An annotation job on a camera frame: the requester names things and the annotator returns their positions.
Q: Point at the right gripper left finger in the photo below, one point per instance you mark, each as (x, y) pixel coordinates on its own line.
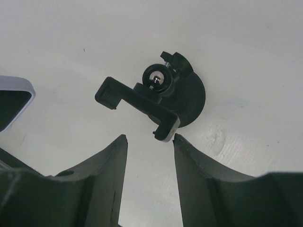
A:
(86, 195)

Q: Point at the phone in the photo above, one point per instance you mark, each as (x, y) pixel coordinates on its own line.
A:
(16, 94)

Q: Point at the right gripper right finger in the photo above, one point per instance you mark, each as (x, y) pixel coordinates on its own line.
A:
(213, 195)

